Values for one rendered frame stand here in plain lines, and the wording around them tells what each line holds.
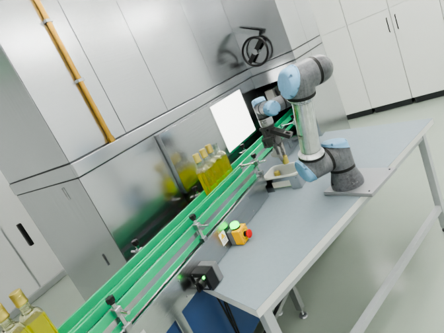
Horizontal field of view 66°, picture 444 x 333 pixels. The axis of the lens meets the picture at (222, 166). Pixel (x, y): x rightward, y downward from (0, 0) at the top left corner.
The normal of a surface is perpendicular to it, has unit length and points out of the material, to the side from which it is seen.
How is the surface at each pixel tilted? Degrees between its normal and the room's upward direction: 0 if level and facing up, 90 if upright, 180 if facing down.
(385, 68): 90
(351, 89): 90
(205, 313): 90
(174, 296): 90
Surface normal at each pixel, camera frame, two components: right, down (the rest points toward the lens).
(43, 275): 0.78, -0.17
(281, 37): -0.49, 0.44
